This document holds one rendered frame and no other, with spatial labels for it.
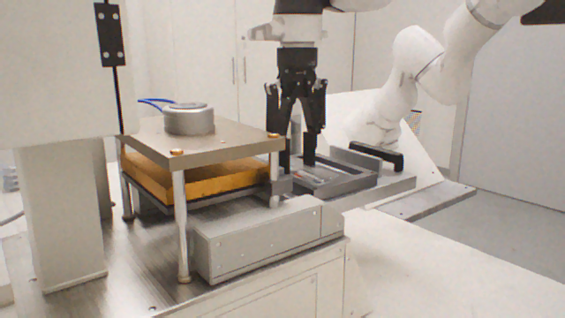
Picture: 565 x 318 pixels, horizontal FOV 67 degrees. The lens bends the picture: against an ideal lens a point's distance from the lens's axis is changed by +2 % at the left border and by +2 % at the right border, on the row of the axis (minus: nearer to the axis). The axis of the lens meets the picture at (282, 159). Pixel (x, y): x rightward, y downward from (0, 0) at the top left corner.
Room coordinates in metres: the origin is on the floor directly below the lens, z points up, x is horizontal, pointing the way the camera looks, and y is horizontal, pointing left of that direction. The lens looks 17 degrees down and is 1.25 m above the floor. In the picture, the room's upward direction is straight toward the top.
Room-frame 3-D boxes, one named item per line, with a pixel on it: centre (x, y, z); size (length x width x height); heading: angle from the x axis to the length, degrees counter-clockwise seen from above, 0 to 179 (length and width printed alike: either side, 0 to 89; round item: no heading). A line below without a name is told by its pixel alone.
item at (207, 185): (0.66, 0.15, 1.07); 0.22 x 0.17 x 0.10; 37
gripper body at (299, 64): (0.79, -0.03, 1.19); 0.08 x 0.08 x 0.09
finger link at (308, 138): (0.80, -0.05, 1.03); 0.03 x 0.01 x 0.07; 37
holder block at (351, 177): (0.81, -0.06, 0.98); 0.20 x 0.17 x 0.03; 37
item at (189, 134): (0.65, 0.18, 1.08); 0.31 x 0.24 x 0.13; 37
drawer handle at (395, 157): (0.92, -0.21, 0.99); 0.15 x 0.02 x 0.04; 37
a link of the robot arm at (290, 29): (0.79, 0.00, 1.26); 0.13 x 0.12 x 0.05; 37
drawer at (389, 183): (0.84, -0.10, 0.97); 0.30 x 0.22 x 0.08; 127
